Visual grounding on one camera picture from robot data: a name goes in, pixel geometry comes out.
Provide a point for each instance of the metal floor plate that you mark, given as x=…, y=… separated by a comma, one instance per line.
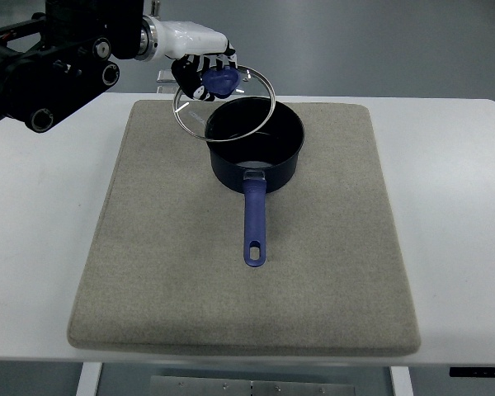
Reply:
x=198, y=385

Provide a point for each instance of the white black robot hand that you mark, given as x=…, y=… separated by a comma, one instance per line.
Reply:
x=204, y=63

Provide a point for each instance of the white table leg right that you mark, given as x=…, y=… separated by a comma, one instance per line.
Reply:
x=401, y=381

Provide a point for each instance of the black table control panel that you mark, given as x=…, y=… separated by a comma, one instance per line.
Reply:
x=472, y=372

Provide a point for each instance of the glass pot lid blue knob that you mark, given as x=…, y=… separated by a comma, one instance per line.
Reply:
x=245, y=102

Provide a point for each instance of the dark blue saucepan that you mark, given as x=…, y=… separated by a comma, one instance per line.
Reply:
x=256, y=166

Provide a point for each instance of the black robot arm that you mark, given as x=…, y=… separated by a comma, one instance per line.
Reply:
x=64, y=57

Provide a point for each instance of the white table leg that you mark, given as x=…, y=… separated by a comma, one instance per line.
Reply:
x=401, y=381
x=89, y=379

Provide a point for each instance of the white table leg left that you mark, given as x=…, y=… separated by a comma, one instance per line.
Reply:
x=89, y=379

